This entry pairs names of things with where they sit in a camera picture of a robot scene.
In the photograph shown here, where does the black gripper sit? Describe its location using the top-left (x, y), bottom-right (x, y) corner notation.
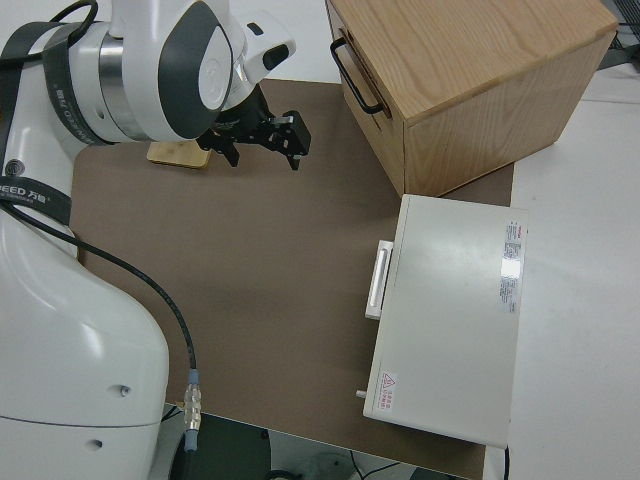
top-left (196, 89), bottom-right (312, 173)

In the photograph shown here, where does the wooden mug tree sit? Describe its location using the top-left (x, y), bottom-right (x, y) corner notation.
top-left (145, 139), bottom-right (212, 172)

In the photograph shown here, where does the brown table mat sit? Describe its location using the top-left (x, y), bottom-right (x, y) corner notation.
top-left (69, 78), bottom-right (516, 480)

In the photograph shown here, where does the wooden drawer cabinet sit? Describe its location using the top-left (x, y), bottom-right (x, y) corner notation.
top-left (324, 0), bottom-right (620, 199)

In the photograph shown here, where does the white toaster oven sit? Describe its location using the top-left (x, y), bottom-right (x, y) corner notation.
top-left (353, 193), bottom-right (530, 448)

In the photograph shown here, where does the black drawer handle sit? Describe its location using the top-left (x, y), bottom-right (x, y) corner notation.
top-left (329, 38), bottom-right (386, 116)

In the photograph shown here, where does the white oven door handle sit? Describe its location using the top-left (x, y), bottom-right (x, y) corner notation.
top-left (364, 240), bottom-right (395, 321)

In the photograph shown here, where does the black cable with metal connector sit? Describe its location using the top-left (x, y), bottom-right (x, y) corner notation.
top-left (0, 199), bottom-right (204, 480)

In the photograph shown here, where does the black printed velcro strap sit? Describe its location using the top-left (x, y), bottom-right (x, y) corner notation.
top-left (0, 21), bottom-right (97, 147)
top-left (0, 158), bottom-right (72, 222)

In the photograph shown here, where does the black robot mount plate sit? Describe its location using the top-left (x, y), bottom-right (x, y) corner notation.
top-left (164, 412), bottom-right (275, 480)

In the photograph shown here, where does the dark wire rack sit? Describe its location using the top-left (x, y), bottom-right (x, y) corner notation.
top-left (606, 0), bottom-right (640, 67)

